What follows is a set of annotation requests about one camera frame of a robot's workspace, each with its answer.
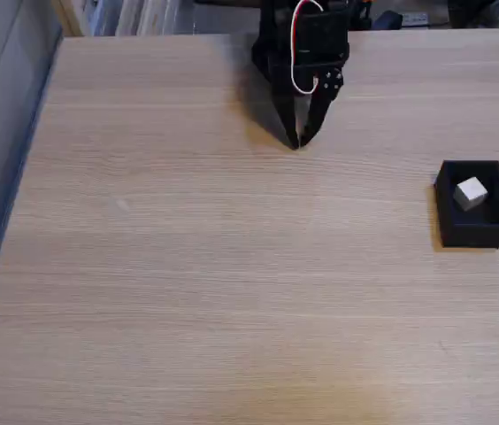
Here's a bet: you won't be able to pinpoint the wooden post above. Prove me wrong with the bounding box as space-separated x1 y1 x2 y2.
50 0 85 38

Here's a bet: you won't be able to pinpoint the white and red cable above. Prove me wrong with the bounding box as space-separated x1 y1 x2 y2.
289 0 325 96

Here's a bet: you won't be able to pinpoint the pale hanging curtains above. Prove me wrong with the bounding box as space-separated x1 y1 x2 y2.
88 0 197 37

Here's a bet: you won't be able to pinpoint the white block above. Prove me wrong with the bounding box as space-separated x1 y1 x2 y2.
453 176 489 211

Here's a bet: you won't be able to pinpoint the dark blue pouch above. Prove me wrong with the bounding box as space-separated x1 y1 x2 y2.
371 10 405 31

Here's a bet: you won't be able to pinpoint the black open box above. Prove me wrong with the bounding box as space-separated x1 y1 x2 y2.
433 159 499 250

